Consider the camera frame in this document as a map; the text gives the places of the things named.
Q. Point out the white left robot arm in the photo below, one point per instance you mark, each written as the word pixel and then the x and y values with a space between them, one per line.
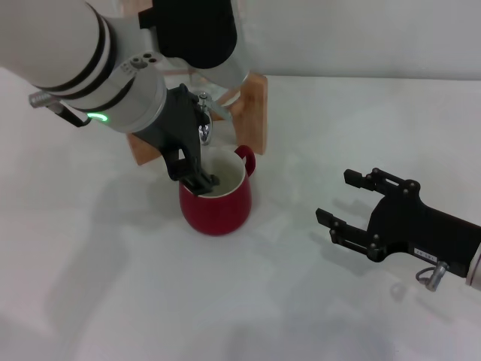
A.
pixel 56 37

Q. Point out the wooden dispenser stand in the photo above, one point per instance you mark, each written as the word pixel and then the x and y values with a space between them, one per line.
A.
pixel 251 113

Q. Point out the chrome faucet with lever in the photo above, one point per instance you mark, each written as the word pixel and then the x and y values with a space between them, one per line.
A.
pixel 204 131

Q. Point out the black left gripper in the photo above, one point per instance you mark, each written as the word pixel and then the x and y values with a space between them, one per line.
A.
pixel 176 120

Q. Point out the red cup white inside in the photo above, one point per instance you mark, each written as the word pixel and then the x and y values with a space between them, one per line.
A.
pixel 218 214

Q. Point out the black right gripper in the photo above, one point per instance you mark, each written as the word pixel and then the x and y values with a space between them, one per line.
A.
pixel 413 225

